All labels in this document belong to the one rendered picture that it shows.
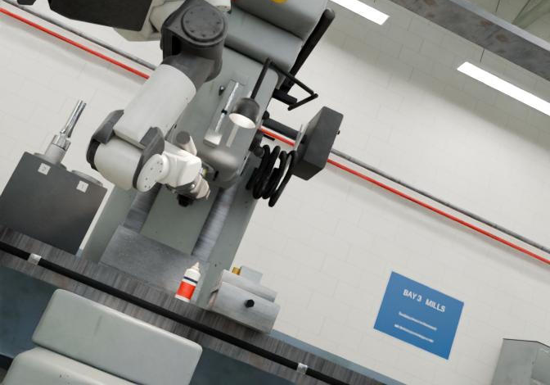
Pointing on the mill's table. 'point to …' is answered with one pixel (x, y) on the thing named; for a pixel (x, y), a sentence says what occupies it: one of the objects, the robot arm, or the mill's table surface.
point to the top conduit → (313, 39)
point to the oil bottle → (188, 283)
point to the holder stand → (50, 201)
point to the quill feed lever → (257, 144)
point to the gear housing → (261, 41)
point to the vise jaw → (247, 285)
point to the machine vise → (222, 298)
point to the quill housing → (220, 157)
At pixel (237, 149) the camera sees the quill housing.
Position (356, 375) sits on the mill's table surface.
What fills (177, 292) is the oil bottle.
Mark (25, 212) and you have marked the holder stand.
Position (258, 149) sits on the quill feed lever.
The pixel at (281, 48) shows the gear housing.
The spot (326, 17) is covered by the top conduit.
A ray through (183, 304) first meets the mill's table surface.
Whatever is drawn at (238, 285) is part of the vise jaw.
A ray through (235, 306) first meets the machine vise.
